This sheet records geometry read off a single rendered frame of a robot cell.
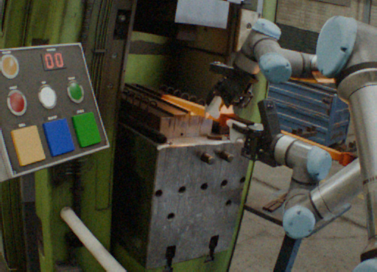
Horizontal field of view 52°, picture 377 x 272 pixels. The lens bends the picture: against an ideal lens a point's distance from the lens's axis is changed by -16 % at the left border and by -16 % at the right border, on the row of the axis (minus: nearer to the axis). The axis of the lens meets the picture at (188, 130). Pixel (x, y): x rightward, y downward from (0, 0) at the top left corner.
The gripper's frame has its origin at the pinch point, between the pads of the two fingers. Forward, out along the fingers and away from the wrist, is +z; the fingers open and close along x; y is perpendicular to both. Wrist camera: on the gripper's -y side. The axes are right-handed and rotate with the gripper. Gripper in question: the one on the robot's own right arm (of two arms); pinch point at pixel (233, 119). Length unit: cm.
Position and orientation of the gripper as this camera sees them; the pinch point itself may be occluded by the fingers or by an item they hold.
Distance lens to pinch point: 125.8
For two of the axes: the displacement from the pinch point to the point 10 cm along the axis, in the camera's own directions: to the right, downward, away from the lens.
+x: 8.0, -0.6, 6.0
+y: -1.1, 9.6, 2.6
